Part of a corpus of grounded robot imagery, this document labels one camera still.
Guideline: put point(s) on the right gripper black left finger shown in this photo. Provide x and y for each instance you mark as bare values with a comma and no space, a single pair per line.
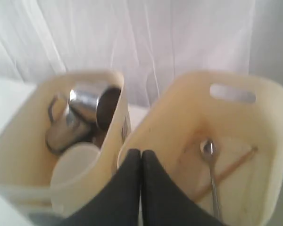
117,204

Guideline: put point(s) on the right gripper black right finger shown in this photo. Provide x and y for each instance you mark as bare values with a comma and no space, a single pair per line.
163,202

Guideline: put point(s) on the white ceramic bowl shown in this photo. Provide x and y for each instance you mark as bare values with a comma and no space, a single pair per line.
73,169

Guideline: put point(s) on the small steel spoon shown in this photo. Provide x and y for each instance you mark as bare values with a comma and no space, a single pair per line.
209,154

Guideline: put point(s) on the steel mug with wire handle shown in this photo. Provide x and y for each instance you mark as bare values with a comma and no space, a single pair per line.
66,130

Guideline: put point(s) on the wooden chopstick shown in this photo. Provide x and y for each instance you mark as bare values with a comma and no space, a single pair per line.
225,174

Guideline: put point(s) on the steel mug with round handle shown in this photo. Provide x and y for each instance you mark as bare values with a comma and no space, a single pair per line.
95,102

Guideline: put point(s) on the cream bin with circle mark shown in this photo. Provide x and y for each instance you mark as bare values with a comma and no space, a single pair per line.
26,164

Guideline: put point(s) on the cream bin with triangle mark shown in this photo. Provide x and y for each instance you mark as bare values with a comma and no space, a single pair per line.
237,113

